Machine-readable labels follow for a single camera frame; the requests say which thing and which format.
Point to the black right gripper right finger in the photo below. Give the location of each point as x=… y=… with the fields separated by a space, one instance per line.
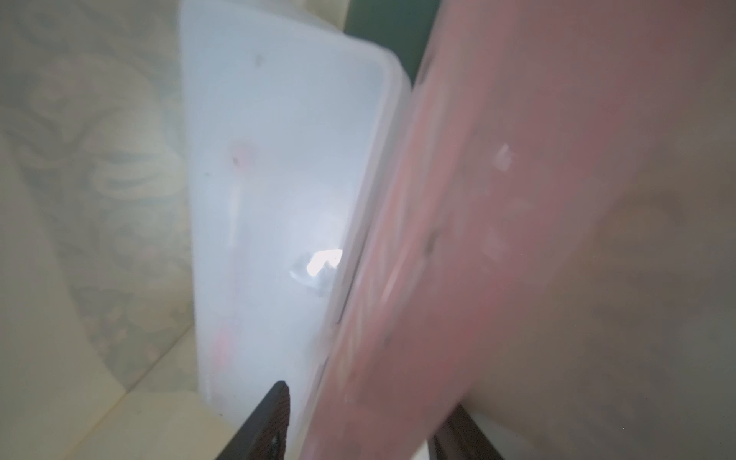
x=460 y=438

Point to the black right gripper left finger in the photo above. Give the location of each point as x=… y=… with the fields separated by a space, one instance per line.
x=263 y=436

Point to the translucent pink pencil case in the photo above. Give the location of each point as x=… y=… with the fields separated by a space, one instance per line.
x=529 y=120

